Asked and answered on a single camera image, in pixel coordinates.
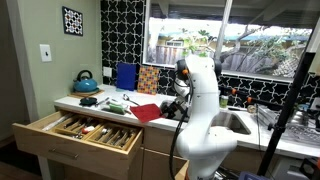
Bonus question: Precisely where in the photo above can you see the wooden cutlery organizer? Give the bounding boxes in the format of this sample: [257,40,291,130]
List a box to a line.
[53,114,140,152]

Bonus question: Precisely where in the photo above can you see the wooden kitchen drawer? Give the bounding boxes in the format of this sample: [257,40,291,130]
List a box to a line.
[12,109,144,180]

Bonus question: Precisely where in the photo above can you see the green white bottle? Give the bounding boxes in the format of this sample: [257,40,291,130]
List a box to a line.
[219,94,230,110]

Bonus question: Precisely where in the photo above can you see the wooden trivet board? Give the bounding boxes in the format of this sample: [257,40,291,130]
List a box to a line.
[68,88,105,99]

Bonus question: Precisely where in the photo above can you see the white light switch plate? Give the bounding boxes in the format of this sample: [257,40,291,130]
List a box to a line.
[39,43,53,63]

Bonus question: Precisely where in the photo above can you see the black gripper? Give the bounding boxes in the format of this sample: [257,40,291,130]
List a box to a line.
[160,101,185,120]

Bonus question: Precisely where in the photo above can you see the green sponge clear container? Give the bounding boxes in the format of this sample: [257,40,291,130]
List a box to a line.
[105,101,130,116]

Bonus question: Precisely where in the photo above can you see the white wall outlet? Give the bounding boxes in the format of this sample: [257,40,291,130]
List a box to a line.
[102,66,113,78]

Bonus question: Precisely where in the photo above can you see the large metal spoon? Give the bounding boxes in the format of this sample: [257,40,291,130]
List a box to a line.
[122,93,142,108]

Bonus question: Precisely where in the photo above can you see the colourful checkered cutting board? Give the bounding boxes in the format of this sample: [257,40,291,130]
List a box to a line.
[136,65,160,96]

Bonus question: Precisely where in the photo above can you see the framed patterned tile picture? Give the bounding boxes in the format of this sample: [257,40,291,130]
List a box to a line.
[61,5,84,37]

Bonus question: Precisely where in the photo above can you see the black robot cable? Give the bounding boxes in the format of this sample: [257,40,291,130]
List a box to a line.
[168,68,196,180]

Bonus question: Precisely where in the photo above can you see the black boom rod orange bands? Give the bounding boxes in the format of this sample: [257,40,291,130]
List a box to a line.
[219,85,291,111]

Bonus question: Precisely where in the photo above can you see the black tripod stand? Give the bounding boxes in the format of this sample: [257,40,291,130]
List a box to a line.
[256,18,320,178]

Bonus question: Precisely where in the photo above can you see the blue plastic box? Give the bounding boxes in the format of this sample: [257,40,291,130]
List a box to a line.
[239,171,268,180]

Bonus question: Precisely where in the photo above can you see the white red kitchen tool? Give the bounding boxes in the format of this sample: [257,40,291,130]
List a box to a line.
[81,125,96,135]

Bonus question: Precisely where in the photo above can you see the red towel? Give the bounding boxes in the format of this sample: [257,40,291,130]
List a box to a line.
[129,103,167,124]

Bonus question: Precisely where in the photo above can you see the kitchen window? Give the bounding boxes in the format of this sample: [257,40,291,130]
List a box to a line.
[143,0,320,83]

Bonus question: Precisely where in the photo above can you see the black round dish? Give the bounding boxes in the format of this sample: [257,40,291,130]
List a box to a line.
[79,96,99,107]

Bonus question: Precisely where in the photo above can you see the blue rectangular container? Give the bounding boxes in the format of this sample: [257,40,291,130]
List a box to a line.
[116,62,138,92]

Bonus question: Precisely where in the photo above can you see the metal drawer handle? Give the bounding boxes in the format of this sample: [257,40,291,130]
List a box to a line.
[49,147,81,161]

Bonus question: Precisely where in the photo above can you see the metal dish rack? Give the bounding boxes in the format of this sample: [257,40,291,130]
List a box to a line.
[256,103,320,145]

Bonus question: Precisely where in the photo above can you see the blue kettle black handle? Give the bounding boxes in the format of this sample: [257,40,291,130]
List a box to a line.
[73,69,99,94]

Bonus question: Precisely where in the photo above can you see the lower wooden cabinet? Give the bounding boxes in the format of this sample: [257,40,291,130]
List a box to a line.
[141,126,301,180]

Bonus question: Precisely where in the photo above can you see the stainless steel sink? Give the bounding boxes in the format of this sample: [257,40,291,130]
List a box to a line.
[159,99,252,136]

